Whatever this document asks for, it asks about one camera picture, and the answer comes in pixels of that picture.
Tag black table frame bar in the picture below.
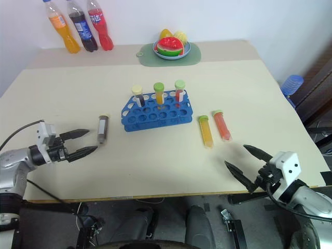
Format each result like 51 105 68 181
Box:
228 190 270 205

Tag red soda bottle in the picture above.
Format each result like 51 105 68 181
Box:
86 0 115 51

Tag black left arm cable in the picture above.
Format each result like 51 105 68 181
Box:
0 119 45 153

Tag green silicone mat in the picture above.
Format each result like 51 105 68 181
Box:
136 41 203 67

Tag blue test tube rack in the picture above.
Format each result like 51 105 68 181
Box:
120 89 194 133

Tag toy watermelon slice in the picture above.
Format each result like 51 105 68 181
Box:
154 36 185 57

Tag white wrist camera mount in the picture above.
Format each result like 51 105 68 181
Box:
36 121 57 165
269 152 301 201

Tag dark wooden cabinet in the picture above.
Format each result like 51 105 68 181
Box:
293 33 332 125

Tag blue fruit bowl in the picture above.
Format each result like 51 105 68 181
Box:
153 40 192 61

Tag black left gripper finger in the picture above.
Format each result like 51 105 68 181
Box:
60 129 90 140
66 146 98 163

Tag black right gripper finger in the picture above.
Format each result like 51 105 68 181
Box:
243 144 273 167
224 160 260 195

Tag orange liquid tube green cap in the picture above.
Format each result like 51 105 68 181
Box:
198 114 215 150
153 82 166 106

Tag red liquid tube green cap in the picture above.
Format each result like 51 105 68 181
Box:
174 79 186 104
212 109 232 143

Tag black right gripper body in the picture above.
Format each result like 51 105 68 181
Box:
254 164 283 194

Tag dark right robot leg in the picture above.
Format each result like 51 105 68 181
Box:
185 204 217 249

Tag dark cola bottle blue label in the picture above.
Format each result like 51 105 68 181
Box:
65 0 99 52

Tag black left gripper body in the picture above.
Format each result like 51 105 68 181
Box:
46 135 71 163

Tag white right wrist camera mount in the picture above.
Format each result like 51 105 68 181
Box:
269 152 301 201

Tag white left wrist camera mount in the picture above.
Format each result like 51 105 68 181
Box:
36 121 57 165

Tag dark liquid tube grey cap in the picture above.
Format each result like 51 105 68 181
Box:
96 115 110 145

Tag orange soda bottle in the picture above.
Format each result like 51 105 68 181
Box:
42 0 81 54

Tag dark liquid tube yellow cap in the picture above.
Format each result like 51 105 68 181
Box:
131 85 147 108

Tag blue stacked stools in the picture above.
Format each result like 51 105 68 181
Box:
280 74 305 109

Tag metal table clamp bracket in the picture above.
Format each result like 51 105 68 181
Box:
220 209 248 249

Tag dark robot leg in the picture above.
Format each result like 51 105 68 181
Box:
114 207 159 244
185 204 217 249

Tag toy pale yellow fruit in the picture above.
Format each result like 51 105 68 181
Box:
173 31 189 45

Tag dark left robot leg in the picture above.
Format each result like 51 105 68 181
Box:
114 207 159 244

